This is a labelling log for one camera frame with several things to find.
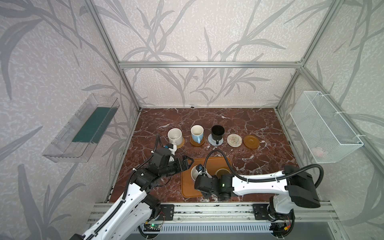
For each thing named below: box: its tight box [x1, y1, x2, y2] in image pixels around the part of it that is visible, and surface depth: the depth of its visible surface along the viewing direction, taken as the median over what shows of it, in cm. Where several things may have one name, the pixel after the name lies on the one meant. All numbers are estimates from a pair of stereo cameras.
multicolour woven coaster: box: [226, 133, 243, 148], surface depth 103 cm
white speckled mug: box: [167, 128, 183, 146], surface depth 97 cm
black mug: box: [211, 125, 225, 145], surface depth 96 cm
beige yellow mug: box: [215, 168, 231, 179], surface depth 80 cm
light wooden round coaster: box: [243, 135, 260, 149], surface depth 102 cm
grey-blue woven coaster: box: [207, 133, 224, 146], surface depth 101 cm
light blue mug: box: [190, 124, 204, 144], surface depth 96 cm
